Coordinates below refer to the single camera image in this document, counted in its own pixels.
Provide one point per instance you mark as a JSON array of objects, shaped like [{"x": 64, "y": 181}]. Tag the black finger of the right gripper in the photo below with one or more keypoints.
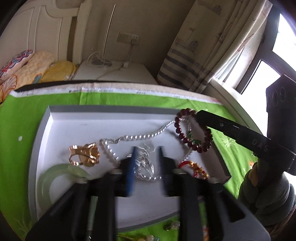
[{"x": 265, "y": 148}]

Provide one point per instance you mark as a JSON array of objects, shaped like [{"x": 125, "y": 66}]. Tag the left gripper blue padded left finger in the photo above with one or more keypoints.
[{"x": 130, "y": 165}]

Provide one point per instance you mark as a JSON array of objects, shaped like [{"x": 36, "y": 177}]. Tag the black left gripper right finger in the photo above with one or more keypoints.
[{"x": 165, "y": 170}]

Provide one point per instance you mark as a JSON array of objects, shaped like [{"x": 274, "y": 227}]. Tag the green jade pendant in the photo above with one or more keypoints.
[{"x": 192, "y": 139}]

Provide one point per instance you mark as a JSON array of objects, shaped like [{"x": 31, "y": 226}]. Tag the pale green jade bangle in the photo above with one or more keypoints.
[{"x": 54, "y": 182}]

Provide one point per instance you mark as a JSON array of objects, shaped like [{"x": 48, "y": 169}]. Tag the gloved right hand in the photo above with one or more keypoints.
[{"x": 268, "y": 194}]

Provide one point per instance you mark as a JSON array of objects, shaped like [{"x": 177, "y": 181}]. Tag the striped printed curtain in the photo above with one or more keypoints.
[{"x": 212, "y": 33}]

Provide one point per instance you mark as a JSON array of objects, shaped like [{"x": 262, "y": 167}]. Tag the white bedside table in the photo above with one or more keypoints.
[{"x": 117, "y": 72}]

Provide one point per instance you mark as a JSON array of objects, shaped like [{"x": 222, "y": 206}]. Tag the white desk lamp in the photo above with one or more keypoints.
[{"x": 97, "y": 58}]

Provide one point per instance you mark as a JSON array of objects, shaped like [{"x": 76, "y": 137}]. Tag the green cartoon print cloth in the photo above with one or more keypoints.
[{"x": 38, "y": 129}]

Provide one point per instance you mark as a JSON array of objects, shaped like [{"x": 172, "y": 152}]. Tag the yellow floral pillow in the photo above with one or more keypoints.
[{"x": 41, "y": 68}]

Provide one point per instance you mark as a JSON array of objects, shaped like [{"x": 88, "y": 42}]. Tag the embroidered round pillow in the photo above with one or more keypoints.
[{"x": 15, "y": 64}]

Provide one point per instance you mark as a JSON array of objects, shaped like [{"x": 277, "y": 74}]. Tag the white wooden headboard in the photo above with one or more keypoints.
[{"x": 42, "y": 26}]

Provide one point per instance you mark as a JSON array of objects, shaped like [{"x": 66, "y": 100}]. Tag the window frame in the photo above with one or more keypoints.
[{"x": 276, "y": 49}]

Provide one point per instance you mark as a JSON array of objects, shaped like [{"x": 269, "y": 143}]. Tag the wall power socket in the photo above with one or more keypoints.
[{"x": 128, "y": 38}]

